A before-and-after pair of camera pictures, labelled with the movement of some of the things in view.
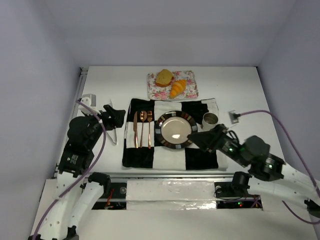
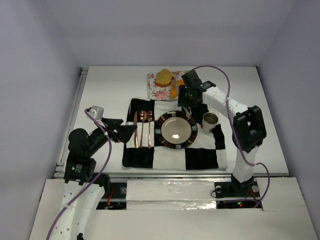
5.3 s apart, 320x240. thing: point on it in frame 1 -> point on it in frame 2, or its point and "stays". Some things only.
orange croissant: x=178 y=87 stays
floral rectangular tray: x=155 y=92 stays
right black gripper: x=216 y=139 -> x=186 y=102
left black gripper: x=110 y=117 -> x=110 y=129
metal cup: x=209 y=120 stays
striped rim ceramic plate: x=172 y=128 stays
